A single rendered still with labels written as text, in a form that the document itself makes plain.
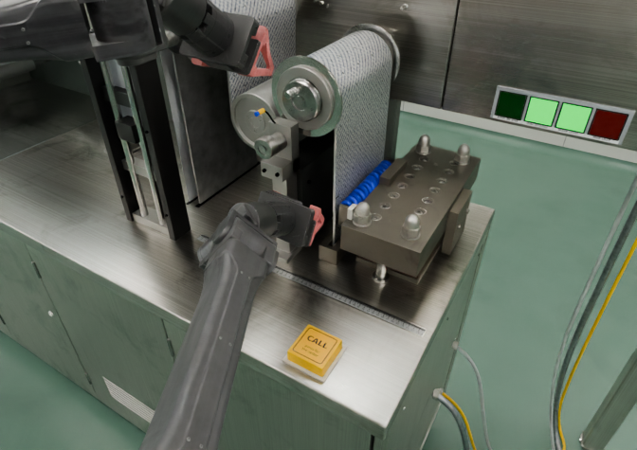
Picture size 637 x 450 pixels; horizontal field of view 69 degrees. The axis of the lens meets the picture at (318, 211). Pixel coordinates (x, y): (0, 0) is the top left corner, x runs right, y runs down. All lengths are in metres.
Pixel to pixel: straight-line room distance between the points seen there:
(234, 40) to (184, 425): 0.44
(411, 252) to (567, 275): 1.78
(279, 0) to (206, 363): 0.80
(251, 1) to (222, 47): 0.38
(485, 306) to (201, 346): 1.90
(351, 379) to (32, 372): 1.61
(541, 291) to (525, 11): 1.63
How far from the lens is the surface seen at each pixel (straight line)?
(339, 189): 0.93
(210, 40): 0.61
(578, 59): 1.03
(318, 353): 0.81
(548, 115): 1.06
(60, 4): 0.52
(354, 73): 0.89
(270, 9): 1.04
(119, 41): 0.53
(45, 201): 1.37
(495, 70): 1.06
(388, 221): 0.91
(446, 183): 1.05
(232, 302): 0.51
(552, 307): 2.38
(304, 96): 0.83
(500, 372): 2.05
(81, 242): 1.18
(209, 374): 0.44
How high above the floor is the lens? 1.57
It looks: 36 degrees down
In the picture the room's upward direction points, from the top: straight up
